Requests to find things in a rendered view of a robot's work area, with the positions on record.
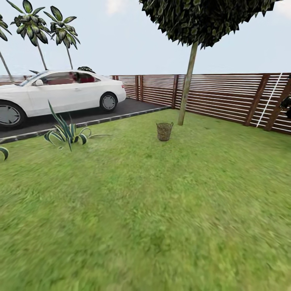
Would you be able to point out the car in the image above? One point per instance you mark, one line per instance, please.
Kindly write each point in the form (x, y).
(66, 90)

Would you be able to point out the driveway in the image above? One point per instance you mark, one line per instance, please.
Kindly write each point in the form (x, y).
(45, 122)

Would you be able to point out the wicker basket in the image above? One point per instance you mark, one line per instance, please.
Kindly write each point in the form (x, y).
(163, 132)

